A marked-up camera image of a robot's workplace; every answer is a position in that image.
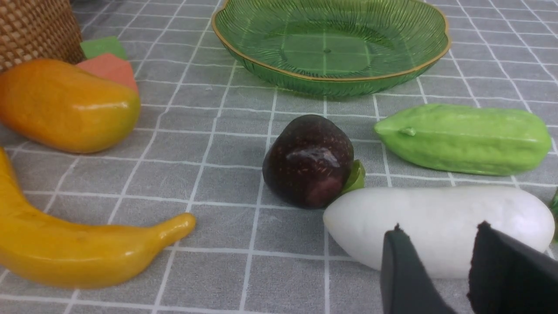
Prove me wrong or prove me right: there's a light green toy cucumber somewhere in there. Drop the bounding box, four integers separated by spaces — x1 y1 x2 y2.
374 103 552 176

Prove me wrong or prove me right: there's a white toy radish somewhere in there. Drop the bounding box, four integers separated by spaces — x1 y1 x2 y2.
323 185 555 279

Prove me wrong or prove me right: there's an orange cube block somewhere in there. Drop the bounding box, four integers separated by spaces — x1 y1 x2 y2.
76 53 138 93

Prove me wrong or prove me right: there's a green cube block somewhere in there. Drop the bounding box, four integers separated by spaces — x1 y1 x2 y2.
80 36 128 60

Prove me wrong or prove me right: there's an orange yellow toy mango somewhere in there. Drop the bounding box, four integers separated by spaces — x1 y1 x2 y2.
0 59 141 154

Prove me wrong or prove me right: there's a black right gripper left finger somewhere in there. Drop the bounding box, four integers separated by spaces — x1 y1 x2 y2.
380 224 455 314

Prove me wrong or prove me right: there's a yellow toy banana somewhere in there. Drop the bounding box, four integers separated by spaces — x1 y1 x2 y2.
0 150 197 290

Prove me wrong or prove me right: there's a green glass plate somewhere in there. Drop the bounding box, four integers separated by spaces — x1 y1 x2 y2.
211 0 452 98

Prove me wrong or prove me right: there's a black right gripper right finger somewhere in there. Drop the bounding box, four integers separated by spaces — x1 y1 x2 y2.
467 222 558 314

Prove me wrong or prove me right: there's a woven rattan basket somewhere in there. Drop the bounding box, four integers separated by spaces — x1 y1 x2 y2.
0 0 85 73

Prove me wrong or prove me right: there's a dark red passion fruit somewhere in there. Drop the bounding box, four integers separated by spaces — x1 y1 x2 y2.
262 115 366 209

